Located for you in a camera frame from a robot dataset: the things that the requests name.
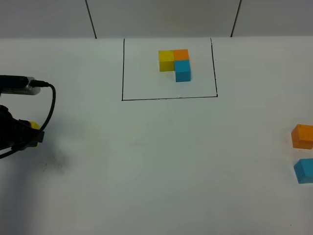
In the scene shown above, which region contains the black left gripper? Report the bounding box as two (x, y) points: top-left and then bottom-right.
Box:
(0, 105), (45, 150)

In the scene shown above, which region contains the template yellow cube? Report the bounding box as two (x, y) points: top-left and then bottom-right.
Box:
(158, 50), (175, 72)

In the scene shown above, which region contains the template blue cube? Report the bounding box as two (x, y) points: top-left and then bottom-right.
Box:
(175, 60), (191, 82)

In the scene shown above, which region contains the template orange cube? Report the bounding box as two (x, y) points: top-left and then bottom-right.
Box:
(173, 49), (189, 61)

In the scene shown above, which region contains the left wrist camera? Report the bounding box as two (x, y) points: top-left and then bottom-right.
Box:
(0, 75), (41, 95)

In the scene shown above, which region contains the black left camera cable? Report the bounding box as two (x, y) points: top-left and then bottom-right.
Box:
(0, 80), (57, 159)

